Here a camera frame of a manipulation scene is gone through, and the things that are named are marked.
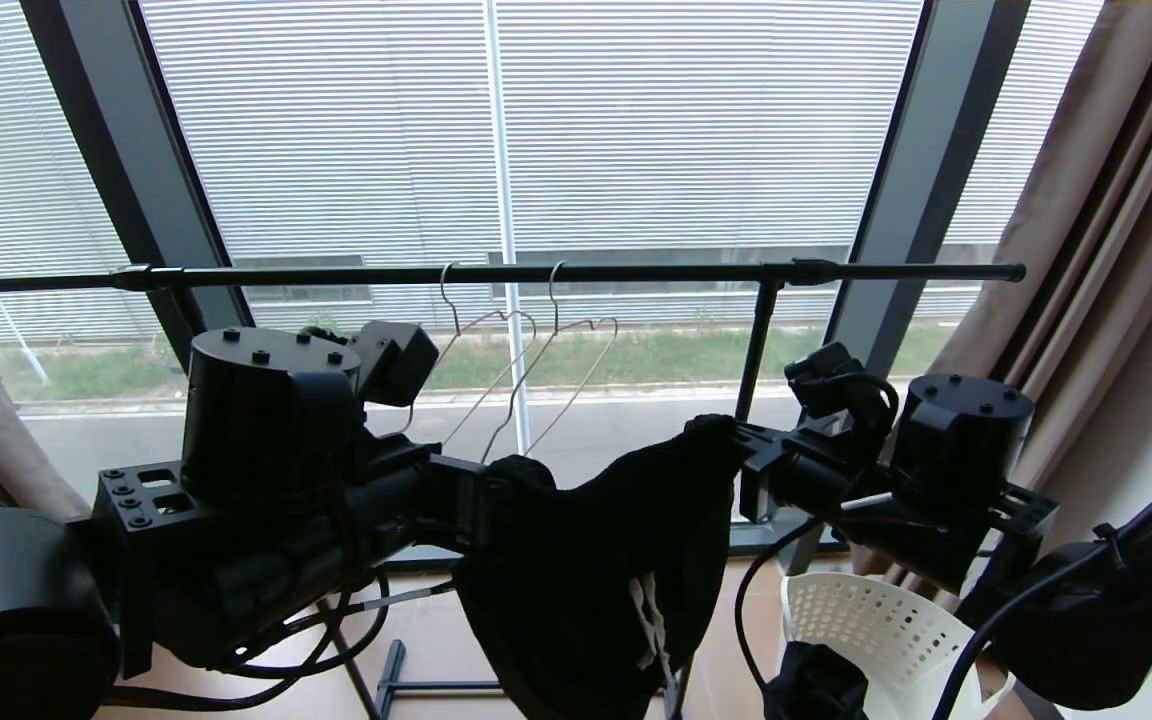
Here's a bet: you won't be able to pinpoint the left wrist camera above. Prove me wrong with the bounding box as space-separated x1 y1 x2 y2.
351 320 440 471

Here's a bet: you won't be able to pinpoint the black shorts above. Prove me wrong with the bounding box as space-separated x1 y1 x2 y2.
451 413 752 720

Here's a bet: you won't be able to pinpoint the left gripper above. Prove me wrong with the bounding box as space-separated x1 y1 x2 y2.
151 455 512 671

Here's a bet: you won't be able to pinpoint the pink clothes hanger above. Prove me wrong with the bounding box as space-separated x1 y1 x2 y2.
481 262 619 463
406 263 539 451

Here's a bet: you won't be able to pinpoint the heap of clothes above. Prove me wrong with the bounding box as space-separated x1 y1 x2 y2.
764 642 870 720

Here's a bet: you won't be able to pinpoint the black clothes rack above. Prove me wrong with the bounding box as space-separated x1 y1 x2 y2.
0 260 1029 720

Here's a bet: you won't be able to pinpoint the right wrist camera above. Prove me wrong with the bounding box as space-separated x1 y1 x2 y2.
784 342 902 451

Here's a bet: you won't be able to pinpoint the white laundry basket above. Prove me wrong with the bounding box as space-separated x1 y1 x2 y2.
781 572 1017 720

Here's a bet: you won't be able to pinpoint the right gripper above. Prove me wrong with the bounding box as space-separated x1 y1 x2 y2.
736 425 1012 596

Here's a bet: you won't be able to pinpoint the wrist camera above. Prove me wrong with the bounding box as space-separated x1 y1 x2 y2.
351 320 440 471
784 342 902 451

